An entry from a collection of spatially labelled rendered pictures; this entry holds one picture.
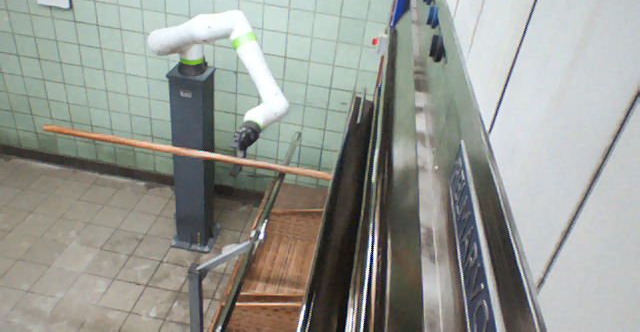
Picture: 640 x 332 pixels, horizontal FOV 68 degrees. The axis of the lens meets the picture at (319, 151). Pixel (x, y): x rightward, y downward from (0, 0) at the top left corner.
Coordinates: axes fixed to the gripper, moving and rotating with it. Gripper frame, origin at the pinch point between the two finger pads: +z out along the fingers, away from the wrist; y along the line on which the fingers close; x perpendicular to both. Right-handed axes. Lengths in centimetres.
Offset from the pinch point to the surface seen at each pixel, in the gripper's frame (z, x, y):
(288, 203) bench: -55, -16, 61
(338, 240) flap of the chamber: 59, -46, -22
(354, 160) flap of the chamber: 19, -47, -22
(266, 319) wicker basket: 33, -24, 50
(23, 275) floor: -18, 129, 119
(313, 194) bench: -68, -29, 61
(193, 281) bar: 39.4, 2.5, 28.3
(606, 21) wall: 133, -55, -103
